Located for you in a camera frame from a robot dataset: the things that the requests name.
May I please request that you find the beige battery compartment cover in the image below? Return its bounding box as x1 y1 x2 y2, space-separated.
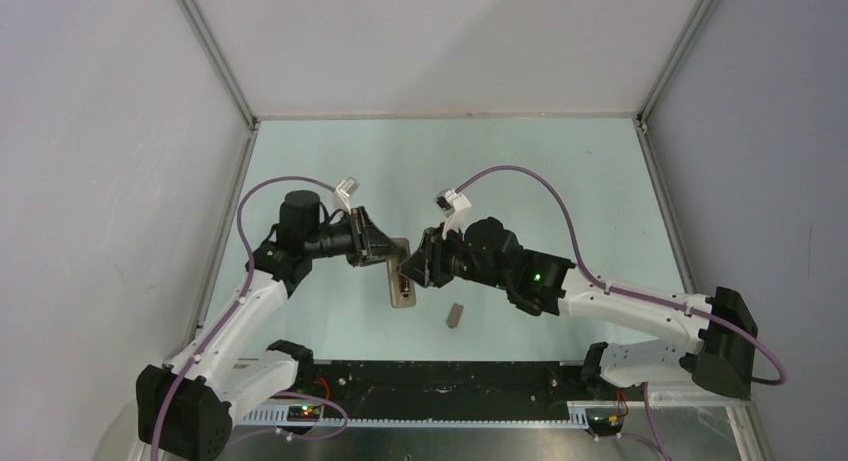
446 303 464 329

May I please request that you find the aluminium frame post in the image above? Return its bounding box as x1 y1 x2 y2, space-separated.
175 0 257 131
637 0 721 126

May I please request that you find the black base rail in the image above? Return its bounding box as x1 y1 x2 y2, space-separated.
291 361 643 420

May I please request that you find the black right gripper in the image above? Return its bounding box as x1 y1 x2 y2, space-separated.
396 221 509 292

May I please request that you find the beige remote control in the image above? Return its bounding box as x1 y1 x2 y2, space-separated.
386 238 417 309

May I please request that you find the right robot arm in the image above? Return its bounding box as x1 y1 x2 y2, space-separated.
399 217 758 399

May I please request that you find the white slotted cable duct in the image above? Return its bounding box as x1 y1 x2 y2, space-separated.
237 404 589 429

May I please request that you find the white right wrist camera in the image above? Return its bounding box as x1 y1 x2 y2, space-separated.
435 189 472 240

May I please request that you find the left aluminium frame post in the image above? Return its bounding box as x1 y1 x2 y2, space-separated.
175 0 257 131

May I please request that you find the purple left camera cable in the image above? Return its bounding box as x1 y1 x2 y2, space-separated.
148 175 338 461

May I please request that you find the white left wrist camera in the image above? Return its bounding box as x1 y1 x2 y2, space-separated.
332 177 360 214

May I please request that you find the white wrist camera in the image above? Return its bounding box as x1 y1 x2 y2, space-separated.
332 177 360 214
435 189 472 240

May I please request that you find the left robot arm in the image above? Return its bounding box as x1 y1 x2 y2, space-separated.
136 190 407 460

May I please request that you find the right aluminium frame post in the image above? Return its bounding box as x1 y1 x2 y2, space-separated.
637 0 721 126

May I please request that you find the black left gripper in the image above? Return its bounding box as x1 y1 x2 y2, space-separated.
304 206 405 267

